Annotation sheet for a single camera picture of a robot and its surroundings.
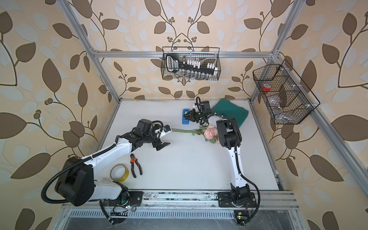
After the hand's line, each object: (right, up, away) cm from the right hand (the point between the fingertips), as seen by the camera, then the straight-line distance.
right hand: (184, 116), depth 105 cm
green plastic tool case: (+33, +6, +7) cm, 34 cm away
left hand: (-12, -10, -20) cm, 25 cm away
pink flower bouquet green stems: (+17, -10, -14) cm, 24 cm away
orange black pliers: (-32, -27, -17) cm, 45 cm away
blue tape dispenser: (0, -4, 0) cm, 4 cm away
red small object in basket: (+48, +17, -24) cm, 56 cm away
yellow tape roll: (-32, -33, -26) cm, 53 cm away
